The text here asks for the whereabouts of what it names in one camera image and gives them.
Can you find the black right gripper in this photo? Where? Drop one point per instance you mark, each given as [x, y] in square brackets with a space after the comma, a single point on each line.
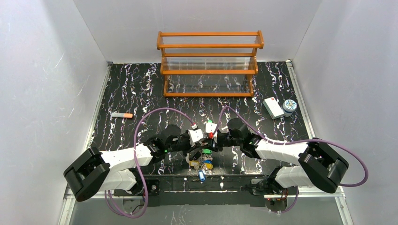
[214, 142]

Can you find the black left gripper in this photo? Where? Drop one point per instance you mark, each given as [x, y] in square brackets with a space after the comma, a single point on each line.
[190, 146]

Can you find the cluster of tagged keys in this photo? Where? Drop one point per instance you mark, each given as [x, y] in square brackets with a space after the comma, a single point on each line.
[204, 158]

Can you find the yellow key tag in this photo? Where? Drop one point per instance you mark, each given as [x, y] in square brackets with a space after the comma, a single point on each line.
[208, 166]

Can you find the blue key tag front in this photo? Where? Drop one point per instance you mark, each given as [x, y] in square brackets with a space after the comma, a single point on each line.
[201, 175]

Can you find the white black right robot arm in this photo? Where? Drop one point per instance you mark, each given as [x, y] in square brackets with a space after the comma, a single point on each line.
[313, 163]

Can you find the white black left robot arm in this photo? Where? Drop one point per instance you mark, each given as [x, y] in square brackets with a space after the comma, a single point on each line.
[95, 171]

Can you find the white rectangular box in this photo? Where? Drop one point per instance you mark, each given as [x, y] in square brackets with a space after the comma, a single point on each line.
[273, 108]

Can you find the blue white round tin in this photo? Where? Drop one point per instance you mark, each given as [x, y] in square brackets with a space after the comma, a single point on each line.
[289, 106]

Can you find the orange grey marker pen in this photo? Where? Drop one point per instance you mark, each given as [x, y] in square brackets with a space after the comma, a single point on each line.
[122, 115]

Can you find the orange wooden shelf rack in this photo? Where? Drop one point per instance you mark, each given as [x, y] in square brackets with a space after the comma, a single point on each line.
[209, 64]

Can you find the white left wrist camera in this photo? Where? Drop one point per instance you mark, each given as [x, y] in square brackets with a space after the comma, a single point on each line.
[195, 136]

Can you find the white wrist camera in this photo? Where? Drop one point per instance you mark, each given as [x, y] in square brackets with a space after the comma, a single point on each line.
[210, 128]
[195, 136]

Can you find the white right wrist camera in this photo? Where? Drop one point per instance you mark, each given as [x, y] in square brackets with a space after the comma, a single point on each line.
[210, 128]

